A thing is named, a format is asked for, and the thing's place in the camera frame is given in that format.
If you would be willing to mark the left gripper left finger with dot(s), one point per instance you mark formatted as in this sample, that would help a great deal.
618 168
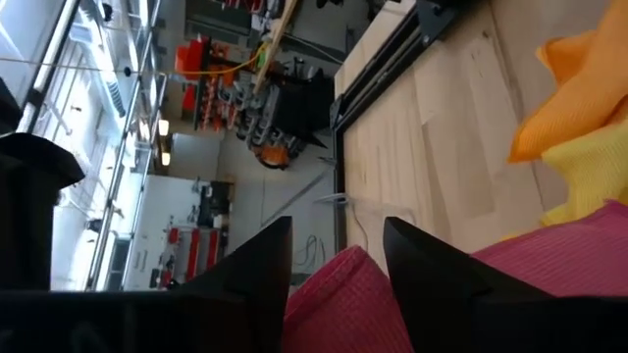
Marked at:
260 274

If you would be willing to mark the shelf rack with orange bins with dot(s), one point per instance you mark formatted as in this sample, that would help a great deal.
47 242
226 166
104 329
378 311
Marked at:
221 93

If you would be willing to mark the yellow microfiber towel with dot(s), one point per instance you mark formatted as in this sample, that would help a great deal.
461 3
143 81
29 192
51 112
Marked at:
593 171

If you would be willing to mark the wooden workbench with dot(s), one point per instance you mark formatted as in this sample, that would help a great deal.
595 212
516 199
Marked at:
277 39

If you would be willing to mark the pink microfiber towel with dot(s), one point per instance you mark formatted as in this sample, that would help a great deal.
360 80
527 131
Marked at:
343 304

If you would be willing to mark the black aluminium table frame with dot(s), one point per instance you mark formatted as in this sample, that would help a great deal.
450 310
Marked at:
382 64

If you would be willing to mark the orange microfiber towel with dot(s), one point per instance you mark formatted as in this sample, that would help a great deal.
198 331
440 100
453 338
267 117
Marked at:
579 88

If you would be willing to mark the black chair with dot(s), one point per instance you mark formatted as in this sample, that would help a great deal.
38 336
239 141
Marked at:
304 108

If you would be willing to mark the orange round object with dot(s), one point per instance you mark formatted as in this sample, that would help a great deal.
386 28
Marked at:
273 156

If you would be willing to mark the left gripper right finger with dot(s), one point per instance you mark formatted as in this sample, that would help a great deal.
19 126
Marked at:
432 284

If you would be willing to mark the red tool cabinet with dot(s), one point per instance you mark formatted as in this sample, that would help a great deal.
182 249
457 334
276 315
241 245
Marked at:
193 250

